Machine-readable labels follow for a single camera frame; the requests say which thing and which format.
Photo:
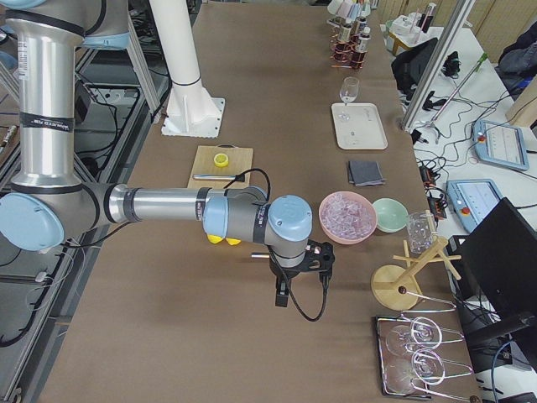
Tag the mint green bowl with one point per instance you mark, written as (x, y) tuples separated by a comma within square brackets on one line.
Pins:
[(391, 215)]

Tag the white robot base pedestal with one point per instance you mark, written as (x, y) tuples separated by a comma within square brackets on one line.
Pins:
[(191, 110)]

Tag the black monitor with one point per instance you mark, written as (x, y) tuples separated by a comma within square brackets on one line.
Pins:
[(498, 262)]

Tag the steel muddler black tip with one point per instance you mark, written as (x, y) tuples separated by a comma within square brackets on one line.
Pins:
[(209, 177)]

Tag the pink bowl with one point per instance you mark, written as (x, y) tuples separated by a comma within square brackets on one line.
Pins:
[(356, 197)]

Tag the wooden cup rack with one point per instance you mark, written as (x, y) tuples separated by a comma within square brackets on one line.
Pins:
[(397, 288)]

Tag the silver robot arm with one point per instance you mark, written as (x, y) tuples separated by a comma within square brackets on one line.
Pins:
[(48, 203)]

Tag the copper wire bottle basket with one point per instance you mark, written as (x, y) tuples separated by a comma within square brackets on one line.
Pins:
[(346, 59)]

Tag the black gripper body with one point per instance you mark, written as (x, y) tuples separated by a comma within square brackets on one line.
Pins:
[(282, 272)]

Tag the half lemon slice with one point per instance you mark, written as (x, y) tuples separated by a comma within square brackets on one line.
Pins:
[(221, 160)]

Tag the steel ice scoop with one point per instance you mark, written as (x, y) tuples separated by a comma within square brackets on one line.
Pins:
[(260, 255)]

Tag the white rabbit tray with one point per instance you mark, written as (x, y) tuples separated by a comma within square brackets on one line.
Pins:
[(358, 126)]

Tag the upside-down wine glass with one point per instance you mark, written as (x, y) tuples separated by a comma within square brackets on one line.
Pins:
[(420, 332), (423, 368)]

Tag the aluminium frame post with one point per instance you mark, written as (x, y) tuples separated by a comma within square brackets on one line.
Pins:
[(448, 35)]

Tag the grey folded cloth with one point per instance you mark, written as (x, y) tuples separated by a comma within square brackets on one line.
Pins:
[(364, 173)]

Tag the yellow lemon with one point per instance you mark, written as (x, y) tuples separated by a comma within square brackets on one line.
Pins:
[(215, 239), (233, 241)]

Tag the blue teach pendant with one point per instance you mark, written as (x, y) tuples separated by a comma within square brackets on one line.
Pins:
[(500, 144), (472, 200)]

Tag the clear ice cubes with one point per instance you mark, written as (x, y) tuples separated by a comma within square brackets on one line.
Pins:
[(346, 218)]

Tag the bamboo cutting board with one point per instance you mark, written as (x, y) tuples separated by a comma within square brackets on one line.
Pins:
[(241, 159)]

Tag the clear tumbler glass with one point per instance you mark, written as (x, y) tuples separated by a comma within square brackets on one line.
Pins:
[(420, 234)]

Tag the tea bottle white cap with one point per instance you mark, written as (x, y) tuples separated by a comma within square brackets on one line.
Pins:
[(343, 36)]

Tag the black metal glass rack tray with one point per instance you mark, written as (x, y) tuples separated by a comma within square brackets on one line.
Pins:
[(383, 325)]

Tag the clear wine glass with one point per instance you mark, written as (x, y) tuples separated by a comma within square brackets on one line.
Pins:
[(348, 94)]

